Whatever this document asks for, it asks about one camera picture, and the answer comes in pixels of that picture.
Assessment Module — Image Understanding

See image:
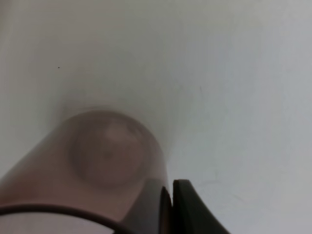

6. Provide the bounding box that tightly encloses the purple translucent cup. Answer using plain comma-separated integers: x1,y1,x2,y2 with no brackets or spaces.
0,111,167,234

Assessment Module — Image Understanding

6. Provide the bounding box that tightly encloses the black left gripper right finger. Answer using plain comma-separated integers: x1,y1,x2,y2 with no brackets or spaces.
173,179,228,234

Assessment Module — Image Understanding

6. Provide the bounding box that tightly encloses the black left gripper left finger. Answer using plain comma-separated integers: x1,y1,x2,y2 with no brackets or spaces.
125,178,173,234

